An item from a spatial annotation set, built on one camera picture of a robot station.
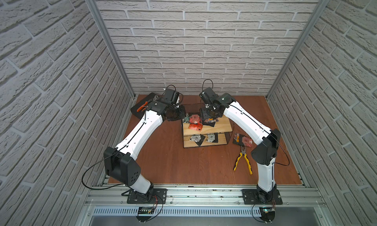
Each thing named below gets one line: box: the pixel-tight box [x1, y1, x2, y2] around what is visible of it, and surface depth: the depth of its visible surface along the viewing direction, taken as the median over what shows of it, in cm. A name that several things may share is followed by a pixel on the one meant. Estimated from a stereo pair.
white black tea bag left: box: [188, 134, 206, 147], surface depth 94 cm
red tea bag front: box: [188, 122, 204, 132], surface depth 83 cm
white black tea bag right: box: [206, 132, 219, 143], surface depth 95 cm
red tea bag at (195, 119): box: [188, 113, 203, 125], surface depth 85 cm
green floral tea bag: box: [183, 113, 190, 124], surface depth 87 cm
